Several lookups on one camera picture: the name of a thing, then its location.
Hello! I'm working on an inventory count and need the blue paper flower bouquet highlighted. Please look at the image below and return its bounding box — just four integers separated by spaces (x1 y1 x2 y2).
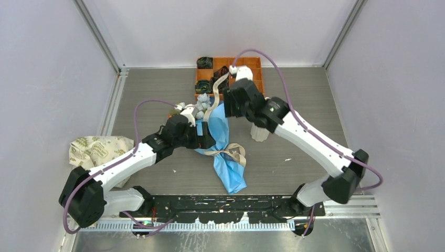
195 101 247 194

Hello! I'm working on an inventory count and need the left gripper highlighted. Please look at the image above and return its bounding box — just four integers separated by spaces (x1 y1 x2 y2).
173 122 215 149

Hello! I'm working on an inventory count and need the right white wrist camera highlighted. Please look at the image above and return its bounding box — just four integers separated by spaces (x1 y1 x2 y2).
229 65 253 81

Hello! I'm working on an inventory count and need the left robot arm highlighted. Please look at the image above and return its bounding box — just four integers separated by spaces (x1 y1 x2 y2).
58 114 216 234

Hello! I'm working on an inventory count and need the dark rolled fabric large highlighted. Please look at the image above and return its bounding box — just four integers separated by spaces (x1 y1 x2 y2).
210 77 229 93

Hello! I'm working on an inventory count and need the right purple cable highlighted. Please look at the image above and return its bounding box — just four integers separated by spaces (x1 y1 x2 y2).
231 48 384 237

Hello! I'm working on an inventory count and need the orange compartment tray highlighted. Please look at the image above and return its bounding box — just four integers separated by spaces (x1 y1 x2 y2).
194 57 264 99

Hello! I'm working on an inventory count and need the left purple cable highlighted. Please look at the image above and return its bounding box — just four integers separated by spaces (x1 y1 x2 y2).
62 99 182 238

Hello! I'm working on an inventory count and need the white ribbed vase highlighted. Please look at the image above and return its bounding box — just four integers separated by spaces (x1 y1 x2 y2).
250 124 270 142

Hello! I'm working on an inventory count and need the floral patterned cloth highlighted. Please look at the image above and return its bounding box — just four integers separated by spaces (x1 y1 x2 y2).
69 136 134 170

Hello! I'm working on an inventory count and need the beige ribbon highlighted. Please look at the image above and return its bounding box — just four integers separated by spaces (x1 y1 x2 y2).
202 73 246 169

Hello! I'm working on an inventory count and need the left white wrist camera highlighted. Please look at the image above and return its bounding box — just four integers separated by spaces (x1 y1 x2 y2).
175 102 198 127

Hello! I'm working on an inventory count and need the dark rolled fabric bottom-left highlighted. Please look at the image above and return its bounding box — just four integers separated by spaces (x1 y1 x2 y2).
195 80 213 95

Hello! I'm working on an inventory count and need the dark rolled fabric top-left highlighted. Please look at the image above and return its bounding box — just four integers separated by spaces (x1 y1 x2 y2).
196 57 214 69

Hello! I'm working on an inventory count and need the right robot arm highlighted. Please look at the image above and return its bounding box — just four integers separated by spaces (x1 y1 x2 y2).
223 79 369 216

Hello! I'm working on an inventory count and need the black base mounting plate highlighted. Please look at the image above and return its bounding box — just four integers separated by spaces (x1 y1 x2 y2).
129 195 310 224

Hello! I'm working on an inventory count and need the dark rolled fabric middle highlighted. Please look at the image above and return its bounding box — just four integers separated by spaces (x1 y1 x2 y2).
212 66 229 82

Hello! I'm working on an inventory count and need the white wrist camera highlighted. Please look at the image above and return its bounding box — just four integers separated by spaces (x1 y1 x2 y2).
229 65 253 81
175 102 198 127

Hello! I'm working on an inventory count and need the purple cable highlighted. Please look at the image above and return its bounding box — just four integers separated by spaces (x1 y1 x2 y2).
62 99 182 238
231 48 384 237

